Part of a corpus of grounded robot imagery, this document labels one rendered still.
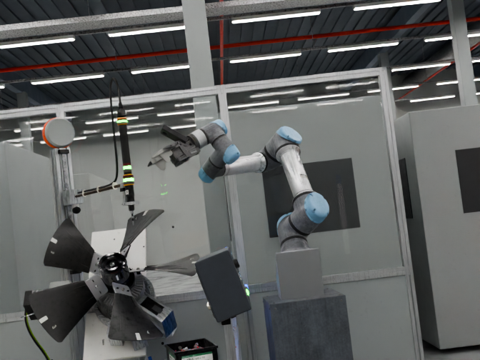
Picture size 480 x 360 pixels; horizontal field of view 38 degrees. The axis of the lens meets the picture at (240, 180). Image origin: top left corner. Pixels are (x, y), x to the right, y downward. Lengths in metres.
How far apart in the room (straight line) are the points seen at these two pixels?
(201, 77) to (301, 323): 4.79
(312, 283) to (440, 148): 3.56
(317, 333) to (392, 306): 1.00
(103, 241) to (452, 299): 3.67
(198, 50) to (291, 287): 4.77
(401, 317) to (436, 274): 2.49
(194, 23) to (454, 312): 3.82
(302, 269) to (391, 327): 1.02
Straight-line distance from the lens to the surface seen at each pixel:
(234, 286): 2.05
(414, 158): 6.14
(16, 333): 3.80
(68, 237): 3.05
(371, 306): 3.68
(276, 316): 2.73
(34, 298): 2.88
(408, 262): 3.70
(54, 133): 3.56
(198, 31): 7.34
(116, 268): 2.85
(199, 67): 7.25
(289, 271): 2.80
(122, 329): 2.71
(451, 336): 6.27
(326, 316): 2.75
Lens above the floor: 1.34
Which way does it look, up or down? 3 degrees up
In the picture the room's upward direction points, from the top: 7 degrees counter-clockwise
